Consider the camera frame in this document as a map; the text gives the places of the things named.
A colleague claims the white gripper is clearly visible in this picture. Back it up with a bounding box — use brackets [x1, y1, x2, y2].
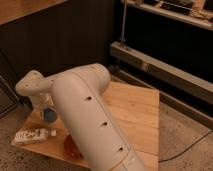
[30, 93, 53, 121]

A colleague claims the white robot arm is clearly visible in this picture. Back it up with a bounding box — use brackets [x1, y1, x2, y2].
[15, 63, 146, 171]

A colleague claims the red-brown bowl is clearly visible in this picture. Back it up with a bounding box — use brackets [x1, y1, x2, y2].
[64, 135, 83, 159]

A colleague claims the wooden table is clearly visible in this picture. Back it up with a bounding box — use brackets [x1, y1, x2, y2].
[21, 82, 159, 171]

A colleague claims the metal shelf rack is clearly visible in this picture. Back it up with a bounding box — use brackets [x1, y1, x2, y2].
[110, 0, 213, 129]

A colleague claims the black floor cable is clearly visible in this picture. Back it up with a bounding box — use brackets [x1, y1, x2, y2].
[158, 129, 213, 164]

